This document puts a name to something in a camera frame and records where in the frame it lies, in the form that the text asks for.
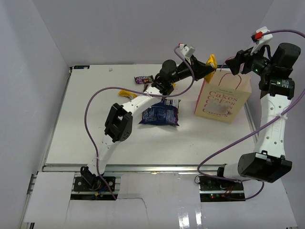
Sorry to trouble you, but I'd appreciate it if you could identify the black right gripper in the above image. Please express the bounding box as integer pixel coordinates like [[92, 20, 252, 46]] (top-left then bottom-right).
[[226, 42, 275, 77]]

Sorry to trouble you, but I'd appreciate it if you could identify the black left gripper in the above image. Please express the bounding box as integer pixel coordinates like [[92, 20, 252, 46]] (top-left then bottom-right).
[[169, 54, 213, 84]]

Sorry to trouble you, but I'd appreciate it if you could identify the yellow snack pack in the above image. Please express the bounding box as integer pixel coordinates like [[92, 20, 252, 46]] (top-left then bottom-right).
[[204, 54, 217, 83]]

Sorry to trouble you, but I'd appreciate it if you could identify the beige paper cakes bag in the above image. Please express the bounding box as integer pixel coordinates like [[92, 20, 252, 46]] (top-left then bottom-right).
[[194, 68, 252, 124]]

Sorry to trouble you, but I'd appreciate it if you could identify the large blue snack bag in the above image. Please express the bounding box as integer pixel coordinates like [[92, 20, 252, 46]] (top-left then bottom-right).
[[139, 98, 181, 126]]

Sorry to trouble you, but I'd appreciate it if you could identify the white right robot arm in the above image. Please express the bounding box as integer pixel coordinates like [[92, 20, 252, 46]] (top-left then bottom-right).
[[215, 43, 301, 190]]

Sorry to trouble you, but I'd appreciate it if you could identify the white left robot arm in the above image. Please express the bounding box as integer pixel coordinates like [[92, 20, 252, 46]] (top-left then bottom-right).
[[81, 54, 217, 190]]

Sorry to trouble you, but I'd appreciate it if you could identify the purple candy bag small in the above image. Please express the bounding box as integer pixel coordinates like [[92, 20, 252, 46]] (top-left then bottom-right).
[[134, 75, 154, 84]]

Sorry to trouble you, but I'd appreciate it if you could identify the yellow candy bar left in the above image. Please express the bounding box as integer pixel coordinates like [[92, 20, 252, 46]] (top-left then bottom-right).
[[118, 90, 137, 100]]

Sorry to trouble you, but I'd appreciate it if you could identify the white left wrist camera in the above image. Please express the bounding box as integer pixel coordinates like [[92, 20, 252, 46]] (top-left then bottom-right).
[[179, 43, 195, 58]]

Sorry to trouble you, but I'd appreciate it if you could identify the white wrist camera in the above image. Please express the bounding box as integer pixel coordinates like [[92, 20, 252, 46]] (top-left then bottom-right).
[[179, 43, 195, 58], [250, 26, 273, 55]]

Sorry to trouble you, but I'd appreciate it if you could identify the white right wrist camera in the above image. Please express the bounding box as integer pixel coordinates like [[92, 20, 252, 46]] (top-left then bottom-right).
[[250, 26, 273, 55]]

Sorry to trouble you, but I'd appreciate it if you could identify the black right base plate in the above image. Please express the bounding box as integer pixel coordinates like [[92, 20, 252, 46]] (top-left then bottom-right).
[[194, 175, 244, 192]]

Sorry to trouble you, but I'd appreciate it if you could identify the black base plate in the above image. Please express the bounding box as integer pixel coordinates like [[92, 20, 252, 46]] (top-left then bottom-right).
[[194, 175, 244, 192], [73, 177, 116, 193]]

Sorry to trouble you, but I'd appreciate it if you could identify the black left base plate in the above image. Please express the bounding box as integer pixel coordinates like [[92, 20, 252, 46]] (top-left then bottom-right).
[[73, 177, 116, 193]]

